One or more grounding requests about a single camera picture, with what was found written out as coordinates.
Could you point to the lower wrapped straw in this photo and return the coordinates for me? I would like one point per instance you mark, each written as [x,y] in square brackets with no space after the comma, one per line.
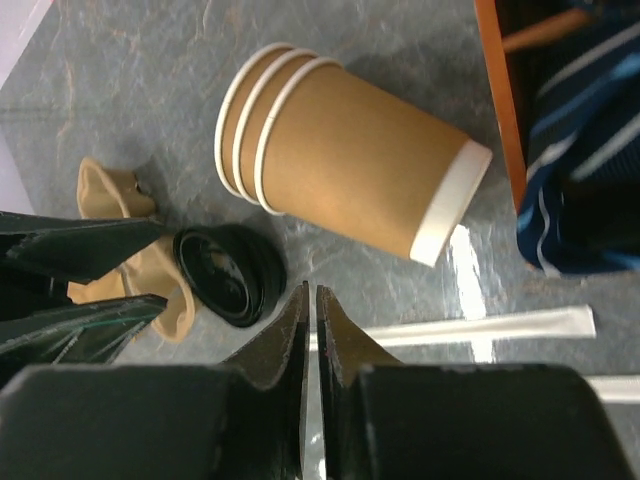
[622,390]

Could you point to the upper wrapped straw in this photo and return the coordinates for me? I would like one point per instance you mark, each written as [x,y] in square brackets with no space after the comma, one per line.
[566,322]

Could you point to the stack of paper cups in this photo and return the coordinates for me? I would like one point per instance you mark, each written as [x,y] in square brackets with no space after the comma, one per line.
[299,135]

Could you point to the wrapped straw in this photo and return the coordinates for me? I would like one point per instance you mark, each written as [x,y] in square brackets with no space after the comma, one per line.
[566,322]
[622,390]

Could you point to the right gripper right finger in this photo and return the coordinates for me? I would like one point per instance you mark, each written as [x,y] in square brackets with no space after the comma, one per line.
[344,350]

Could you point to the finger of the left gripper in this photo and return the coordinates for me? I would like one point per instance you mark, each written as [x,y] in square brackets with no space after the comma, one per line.
[77,251]
[91,333]

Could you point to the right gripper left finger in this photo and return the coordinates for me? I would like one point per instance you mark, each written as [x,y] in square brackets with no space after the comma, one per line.
[265,419]

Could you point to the orange compartment tray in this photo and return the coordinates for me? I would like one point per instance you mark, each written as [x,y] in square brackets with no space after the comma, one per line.
[512,33]

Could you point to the rolled blue striped sock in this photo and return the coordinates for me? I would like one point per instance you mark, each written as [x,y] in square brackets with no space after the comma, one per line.
[580,210]

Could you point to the stack of black lids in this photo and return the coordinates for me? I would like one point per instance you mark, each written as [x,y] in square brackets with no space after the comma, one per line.
[236,272]

